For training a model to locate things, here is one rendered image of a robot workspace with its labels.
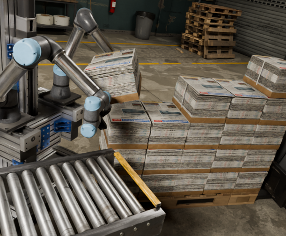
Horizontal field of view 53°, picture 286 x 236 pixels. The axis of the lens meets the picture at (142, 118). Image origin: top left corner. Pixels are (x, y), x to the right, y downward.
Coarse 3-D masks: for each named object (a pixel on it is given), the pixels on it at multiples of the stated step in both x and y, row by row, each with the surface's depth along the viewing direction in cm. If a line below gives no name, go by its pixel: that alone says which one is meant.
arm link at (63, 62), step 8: (56, 48) 143; (56, 56) 143; (64, 56) 145; (56, 64) 146; (64, 64) 145; (72, 64) 146; (64, 72) 147; (72, 72) 145; (80, 72) 146; (72, 80) 148; (80, 80) 146; (88, 80) 147; (80, 88) 149; (88, 88) 147; (96, 88) 148; (88, 96) 149; (96, 96) 146; (104, 96) 148
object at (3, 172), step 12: (72, 156) 152; (84, 156) 154; (96, 156) 157; (108, 156) 161; (0, 168) 135; (12, 168) 136; (24, 168) 138; (36, 168) 140; (48, 168) 144; (60, 168) 148; (36, 180) 143
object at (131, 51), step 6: (102, 54) 191; (108, 54) 188; (114, 54) 186; (120, 54) 184; (126, 54) 181; (132, 54) 178; (96, 60) 183; (102, 60) 181; (138, 66) 195; (138, 72) 190; (138, 78) 186
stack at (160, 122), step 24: (120, 120) 193; (144, 120) 198; (168, 120) 204; (192, 144) 217; (216, 144) 223; (240, 144) 228; (120, 168) 210; (144, 168) 216; (168, 168) 222; (192, 168) 228; (216, 168) 235
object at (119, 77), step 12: (120, 60) 170; (132, 60) 165; (84, 72) 163; (96, 72) 163; (108, 72) 162; (120, 72) 162; (132, 72) 162; (96, 84) 166; (108, 84) 166; (120, 84) 166; (132, 84) 165
